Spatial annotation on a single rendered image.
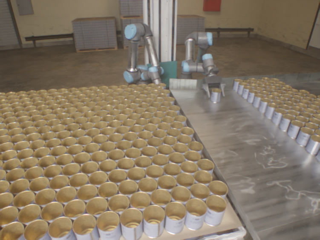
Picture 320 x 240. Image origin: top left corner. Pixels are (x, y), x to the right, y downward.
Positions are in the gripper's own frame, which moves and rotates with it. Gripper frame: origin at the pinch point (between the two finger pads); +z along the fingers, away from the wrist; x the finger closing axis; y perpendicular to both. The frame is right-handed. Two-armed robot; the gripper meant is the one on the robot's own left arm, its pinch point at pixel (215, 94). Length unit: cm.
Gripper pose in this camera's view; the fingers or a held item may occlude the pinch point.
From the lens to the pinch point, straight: 153.6
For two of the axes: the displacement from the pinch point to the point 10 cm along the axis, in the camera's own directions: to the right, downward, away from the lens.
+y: -1.4, 2.4, 9.6
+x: -9.8, 1.1, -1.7
